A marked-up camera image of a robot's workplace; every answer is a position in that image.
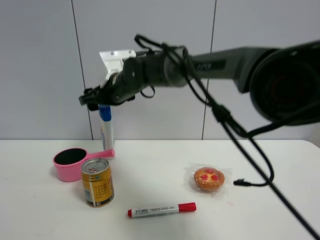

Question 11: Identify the gold drink can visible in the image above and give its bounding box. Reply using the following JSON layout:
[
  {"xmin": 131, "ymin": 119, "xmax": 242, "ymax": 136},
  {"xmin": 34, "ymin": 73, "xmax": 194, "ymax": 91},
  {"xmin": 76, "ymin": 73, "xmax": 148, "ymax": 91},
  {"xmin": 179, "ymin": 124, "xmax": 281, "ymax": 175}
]
[{"xmin": 81, "ymin": 158, "xmax": 115, "ymax": 208}]

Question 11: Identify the wrapped fruit tart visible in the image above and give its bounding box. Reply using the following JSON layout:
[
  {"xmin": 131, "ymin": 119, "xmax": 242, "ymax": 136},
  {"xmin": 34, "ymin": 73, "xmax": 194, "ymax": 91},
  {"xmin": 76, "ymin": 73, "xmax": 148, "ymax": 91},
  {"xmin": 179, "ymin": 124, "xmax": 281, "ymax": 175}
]
[{"xmin": 183, "ymin": 163, "xmax": 233, "ymax": 199}]

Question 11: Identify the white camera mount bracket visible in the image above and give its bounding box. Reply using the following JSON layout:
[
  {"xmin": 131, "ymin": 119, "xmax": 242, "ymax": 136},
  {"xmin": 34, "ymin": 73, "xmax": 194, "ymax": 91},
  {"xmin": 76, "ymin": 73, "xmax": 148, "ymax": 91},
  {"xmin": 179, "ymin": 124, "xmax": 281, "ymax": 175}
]
[{"xmin": 99, "ymin": 49, "xmax": 137, "ymax": 88}]

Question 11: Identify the white blue-capped shampoo bottle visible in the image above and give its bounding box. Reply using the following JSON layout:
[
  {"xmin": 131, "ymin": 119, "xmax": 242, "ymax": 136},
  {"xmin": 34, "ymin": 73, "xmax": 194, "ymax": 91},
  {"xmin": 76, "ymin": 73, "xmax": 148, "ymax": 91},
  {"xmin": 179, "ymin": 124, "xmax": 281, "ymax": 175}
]
[{"xmin": 98, "ymin": 104, "xmax": 115, "ymax": 151}]

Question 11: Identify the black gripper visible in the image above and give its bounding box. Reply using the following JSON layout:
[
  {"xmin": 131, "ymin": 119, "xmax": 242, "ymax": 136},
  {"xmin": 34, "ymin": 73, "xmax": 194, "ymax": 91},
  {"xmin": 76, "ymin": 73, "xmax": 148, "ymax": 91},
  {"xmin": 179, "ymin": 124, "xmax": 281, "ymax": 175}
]
[{"xmin": 78, "ymin": 56, "xmax": 150, "ymax": 111}]

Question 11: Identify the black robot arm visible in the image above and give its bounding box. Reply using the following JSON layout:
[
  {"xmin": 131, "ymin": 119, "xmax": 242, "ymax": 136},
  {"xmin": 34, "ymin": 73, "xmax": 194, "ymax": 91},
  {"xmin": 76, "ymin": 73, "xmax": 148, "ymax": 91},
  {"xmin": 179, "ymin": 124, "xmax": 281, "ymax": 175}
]
[{"xmin": 79, "ymin": 41, "xmax": 320, "ymax": 126}]

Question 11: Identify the red whiteboard marker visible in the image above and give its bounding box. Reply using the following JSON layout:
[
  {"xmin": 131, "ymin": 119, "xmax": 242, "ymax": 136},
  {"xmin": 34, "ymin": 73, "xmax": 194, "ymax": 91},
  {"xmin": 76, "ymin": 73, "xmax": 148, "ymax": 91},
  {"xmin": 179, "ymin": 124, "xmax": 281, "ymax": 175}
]
[{"xmin": 127, "ymin": 202, "xmax": 197, "ymax": 218}]

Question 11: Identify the pink toy saucepan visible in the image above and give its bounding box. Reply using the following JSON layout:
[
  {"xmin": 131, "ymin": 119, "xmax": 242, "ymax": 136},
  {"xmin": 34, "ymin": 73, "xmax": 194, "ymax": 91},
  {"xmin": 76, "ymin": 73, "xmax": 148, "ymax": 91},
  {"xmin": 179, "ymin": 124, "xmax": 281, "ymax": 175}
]
[{"xmin": 52, "ymin": 148, "xmax": 116, "ymax": 182}]

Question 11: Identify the black cable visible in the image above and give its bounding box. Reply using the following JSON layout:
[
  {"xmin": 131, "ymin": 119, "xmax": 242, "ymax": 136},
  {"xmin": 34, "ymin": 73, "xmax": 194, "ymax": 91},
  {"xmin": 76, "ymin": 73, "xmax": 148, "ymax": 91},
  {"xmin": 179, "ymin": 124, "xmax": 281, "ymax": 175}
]
[{"xmin": 134, "ymin": 34, "xmax": 320, "ymax": 240}]

